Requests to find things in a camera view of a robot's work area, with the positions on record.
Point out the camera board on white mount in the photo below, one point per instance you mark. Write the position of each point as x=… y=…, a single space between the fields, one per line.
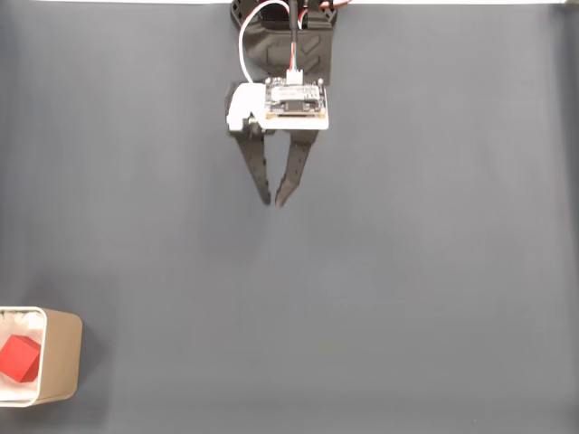
x=296 y=101

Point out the red cube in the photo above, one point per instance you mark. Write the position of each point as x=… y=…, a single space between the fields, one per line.
x=18 y=359

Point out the beige box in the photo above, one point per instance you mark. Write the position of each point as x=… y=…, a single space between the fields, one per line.
x=59 y=352

